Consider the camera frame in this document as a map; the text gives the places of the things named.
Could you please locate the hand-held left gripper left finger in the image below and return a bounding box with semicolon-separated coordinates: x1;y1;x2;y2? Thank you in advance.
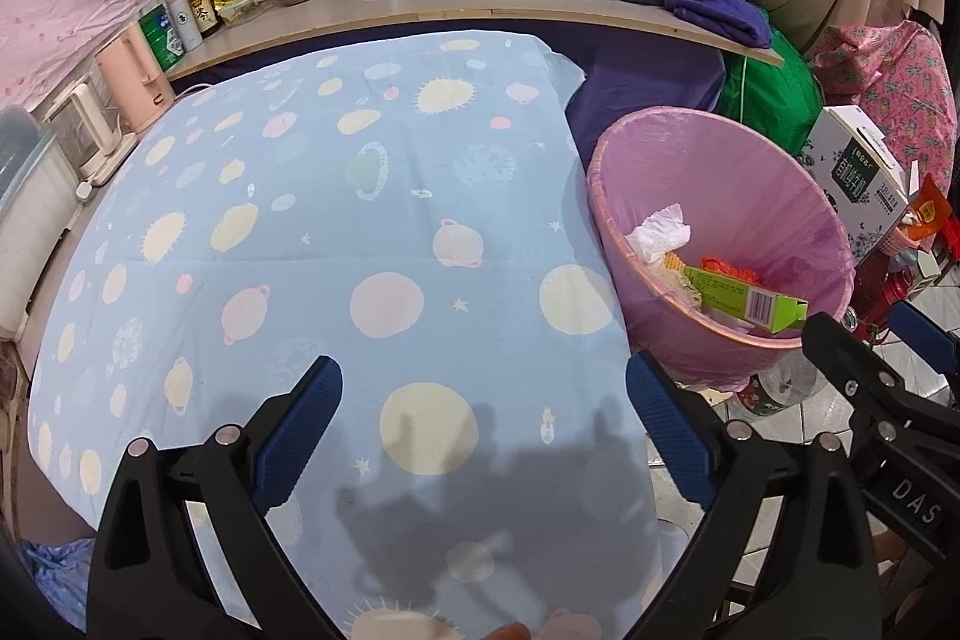
86;355;345;640

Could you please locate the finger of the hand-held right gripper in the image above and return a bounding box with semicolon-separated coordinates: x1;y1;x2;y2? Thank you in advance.
801;311;913;462
890;300;960;387

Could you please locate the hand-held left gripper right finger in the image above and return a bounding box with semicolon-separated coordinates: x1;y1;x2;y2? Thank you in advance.
625;350;883;640

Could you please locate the light green paper box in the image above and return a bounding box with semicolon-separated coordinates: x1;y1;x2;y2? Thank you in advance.
680;263;812;334

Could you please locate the orange wrapper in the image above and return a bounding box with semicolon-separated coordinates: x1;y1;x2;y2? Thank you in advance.
700;255;763;286

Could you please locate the pink trash bin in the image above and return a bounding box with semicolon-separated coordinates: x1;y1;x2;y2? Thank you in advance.
586;105;858;387

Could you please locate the white tissue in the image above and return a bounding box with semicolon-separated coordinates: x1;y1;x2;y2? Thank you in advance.
624;203;693;267

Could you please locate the clear plastic bottle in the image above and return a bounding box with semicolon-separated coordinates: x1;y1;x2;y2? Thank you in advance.
739;351;830;420

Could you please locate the orange red packet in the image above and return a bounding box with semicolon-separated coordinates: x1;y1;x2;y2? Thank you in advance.
902;173;955;245

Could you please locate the white printed carton box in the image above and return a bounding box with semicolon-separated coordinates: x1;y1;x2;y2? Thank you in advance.
805;105;925;268

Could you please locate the blue planet print blanket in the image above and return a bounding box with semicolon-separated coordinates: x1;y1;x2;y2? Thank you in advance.
25;28;670;640

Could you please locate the pink floral cloth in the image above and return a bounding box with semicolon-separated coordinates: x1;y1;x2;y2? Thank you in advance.
808;16;960;180

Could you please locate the green bag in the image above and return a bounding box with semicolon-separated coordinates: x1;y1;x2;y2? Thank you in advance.
711;20;824;148

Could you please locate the blue crumpled cloth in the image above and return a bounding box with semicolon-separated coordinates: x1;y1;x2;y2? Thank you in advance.
18;533;96;635

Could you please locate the dark purple sheet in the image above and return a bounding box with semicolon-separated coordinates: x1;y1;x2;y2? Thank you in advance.
561;35;727;163

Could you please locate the white small appliance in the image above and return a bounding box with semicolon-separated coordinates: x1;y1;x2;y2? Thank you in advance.
43;80;141;189

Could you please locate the purple folded cloth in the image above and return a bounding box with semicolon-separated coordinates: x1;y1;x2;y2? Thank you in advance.
663;0;775;50

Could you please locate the pink electric kettle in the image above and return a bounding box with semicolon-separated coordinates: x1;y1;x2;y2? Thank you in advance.
93;20;179;136

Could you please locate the row of condiment bottles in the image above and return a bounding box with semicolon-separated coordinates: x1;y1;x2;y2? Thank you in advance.
137;0;272;77

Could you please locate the wooden shelf board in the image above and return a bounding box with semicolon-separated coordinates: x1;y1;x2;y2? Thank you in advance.
165;0;786;83

